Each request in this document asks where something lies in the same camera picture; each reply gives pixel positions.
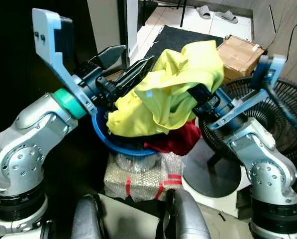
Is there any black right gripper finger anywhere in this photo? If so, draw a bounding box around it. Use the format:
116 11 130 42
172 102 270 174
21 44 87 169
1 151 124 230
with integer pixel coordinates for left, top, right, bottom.
187 84 211 102

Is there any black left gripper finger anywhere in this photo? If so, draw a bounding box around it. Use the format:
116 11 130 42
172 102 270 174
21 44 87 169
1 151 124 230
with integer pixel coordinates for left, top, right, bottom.
113 55 156 98
86 45 127 71

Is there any yellow garment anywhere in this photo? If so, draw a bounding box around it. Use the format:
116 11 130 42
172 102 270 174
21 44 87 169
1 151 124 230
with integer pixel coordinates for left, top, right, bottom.
106 40 225 138

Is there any red garment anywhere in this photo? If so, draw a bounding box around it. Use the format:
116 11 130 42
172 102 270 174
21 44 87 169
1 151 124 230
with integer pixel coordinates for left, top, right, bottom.
144 119 202 156

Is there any blue plastic basin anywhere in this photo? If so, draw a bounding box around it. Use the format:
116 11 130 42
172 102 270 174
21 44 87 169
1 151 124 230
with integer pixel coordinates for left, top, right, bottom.
91 111 162 158

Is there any black door mat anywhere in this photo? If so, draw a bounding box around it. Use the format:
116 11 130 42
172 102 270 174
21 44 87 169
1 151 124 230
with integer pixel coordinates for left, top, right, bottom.
143 25 229 65

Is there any brown cardboard box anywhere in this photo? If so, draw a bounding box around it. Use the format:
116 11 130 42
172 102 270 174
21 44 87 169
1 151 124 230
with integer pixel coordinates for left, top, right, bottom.
218 35 266 83

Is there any black floor fan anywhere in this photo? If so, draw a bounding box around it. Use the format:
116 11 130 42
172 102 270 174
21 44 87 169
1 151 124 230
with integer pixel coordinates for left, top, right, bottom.
182 77 297 199

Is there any grey slipper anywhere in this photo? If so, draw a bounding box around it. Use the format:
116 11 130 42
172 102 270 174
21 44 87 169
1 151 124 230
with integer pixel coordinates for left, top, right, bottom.
196 5 212 20
215 10 239 24

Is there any bubble wrapped package red tape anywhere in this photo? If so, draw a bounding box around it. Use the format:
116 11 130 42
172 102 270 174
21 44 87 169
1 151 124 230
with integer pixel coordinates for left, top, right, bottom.
103 152 185 203

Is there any grey robot right leg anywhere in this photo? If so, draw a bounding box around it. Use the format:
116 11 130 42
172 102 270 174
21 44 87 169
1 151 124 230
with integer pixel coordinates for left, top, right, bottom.
163 188 211 239

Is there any grey robot leg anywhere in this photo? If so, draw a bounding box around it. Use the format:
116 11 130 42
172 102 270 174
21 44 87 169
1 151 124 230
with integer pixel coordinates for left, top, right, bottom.
71 194 107 239
163 188 211 239

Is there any grey robot left leg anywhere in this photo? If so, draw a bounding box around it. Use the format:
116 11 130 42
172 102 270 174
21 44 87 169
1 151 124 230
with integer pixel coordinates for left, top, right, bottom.
71 194 107 239

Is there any light blue left wrist camera mount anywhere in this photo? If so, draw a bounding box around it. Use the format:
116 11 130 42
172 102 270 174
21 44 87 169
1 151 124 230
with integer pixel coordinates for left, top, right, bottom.
31 7 99 116

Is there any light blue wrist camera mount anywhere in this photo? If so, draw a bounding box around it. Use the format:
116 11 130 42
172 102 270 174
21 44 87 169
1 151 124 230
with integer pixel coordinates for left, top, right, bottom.
31 7 99 116
208 54 288 131

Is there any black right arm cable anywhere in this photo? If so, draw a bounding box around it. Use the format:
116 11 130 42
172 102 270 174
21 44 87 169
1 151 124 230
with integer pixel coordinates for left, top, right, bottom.
260 75 297 150

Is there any light blue right wrist camera mount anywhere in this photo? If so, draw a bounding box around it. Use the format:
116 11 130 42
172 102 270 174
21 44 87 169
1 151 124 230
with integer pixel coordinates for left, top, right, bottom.
208 54 288 131

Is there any thin black wall cable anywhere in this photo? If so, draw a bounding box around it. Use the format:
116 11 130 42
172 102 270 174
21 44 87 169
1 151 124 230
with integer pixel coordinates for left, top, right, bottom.
273 11 297 70

